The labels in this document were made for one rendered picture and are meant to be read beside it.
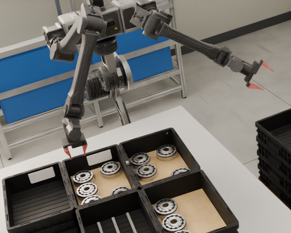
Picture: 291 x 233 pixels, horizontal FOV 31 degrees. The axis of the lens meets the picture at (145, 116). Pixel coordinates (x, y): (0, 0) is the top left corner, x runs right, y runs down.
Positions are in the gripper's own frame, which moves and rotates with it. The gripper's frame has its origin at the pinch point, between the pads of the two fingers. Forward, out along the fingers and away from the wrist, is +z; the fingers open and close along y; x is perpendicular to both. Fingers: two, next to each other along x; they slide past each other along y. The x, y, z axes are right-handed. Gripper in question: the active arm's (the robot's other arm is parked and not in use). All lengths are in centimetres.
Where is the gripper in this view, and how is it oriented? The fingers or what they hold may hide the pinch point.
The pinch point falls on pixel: (77, 155)
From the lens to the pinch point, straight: 239.2
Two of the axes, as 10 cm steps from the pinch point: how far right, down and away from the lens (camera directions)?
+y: 9.4, -2.8, 1.8
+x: -3.0, -4.7, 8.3
